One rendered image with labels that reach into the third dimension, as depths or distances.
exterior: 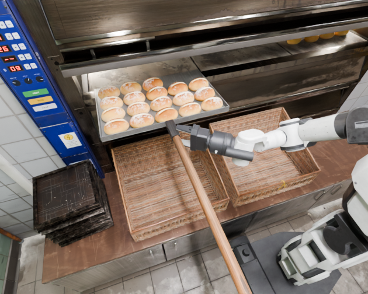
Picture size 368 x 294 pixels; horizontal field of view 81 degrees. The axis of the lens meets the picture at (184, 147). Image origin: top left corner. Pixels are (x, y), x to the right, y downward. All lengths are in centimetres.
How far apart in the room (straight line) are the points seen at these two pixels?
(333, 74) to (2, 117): 191
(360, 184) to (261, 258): 111
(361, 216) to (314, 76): 106
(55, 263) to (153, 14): 126
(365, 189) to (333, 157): 110
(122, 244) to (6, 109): 85
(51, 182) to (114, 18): 82
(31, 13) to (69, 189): 73
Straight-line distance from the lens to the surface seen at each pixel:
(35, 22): 99
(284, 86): 156
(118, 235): 134
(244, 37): 100
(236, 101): 139
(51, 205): 120
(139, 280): 186
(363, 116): 82
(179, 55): 90
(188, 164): 74
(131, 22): 96
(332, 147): 194
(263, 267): 176
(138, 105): 93
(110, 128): 88
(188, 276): 183
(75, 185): 121
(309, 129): 94
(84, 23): 96
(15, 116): 122
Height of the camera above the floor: 181
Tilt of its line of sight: 51 degrees down
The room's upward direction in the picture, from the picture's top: straight up
